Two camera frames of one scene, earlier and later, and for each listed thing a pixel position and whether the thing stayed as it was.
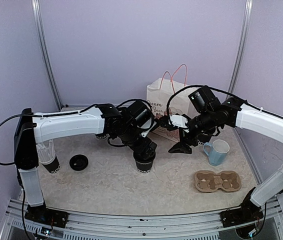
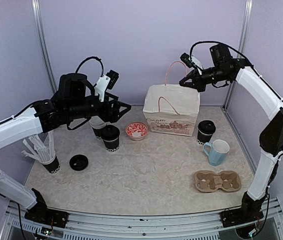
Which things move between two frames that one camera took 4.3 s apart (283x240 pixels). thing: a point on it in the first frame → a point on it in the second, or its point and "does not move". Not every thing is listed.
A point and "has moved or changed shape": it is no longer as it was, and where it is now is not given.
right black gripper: x=184 y=136 → x=197 y=83
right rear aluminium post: x=248 y=10 does not move
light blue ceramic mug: x=219 y=149 does not move
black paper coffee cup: x=144 y=167 → x=110 y=134
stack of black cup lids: x=78 y=162 does not move
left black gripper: x=142 y=147 → x=113 y=116
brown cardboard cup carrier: x=208 y=181 does not move
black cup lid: x=144 y=156 has moved or changed shape
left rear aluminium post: x=37 y=18 does not move
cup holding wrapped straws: x=47 y=156 does not move
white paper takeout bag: x=168 y=96 has moved or changed shape
